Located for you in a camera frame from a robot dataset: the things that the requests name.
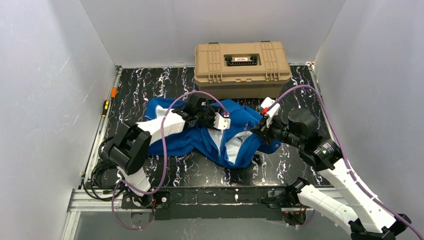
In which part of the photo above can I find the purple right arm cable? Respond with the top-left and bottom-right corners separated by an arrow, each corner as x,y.
268,84 -> 424,239

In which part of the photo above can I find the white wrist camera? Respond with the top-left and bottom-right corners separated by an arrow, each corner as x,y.
213,112 -> 231,131
258,97 -> 280,128

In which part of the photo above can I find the black cable bundle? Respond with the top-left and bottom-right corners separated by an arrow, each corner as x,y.
82,137 -> 127,202

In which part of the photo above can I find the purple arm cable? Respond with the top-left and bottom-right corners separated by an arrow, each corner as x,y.
110,90 -> 231,231
268,84 -> 424,239

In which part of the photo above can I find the yellow black handled screwdriver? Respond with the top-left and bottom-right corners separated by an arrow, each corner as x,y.
101,100 -> 110,118

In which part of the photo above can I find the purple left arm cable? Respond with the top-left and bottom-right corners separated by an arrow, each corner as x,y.
110,90 -> 231,231

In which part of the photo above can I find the tan plastic toolbox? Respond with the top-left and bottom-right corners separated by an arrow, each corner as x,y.
194,41 -> 292,99

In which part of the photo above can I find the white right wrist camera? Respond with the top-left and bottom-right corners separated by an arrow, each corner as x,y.
258,97 -> 280,128

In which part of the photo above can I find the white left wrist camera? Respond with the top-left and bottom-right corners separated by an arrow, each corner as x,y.
213,112 -> 231,131

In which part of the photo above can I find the orange handled screwdriver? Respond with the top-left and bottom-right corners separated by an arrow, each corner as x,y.
110,87 -> 117,99

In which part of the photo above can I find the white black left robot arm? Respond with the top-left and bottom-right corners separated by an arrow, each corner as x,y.
104,92 -> 230,197

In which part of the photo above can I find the blue zip jacket white lining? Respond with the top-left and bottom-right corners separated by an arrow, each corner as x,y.
165,99 -> 282,169

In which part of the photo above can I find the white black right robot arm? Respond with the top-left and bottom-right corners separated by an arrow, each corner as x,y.
252,106 -> 411,240

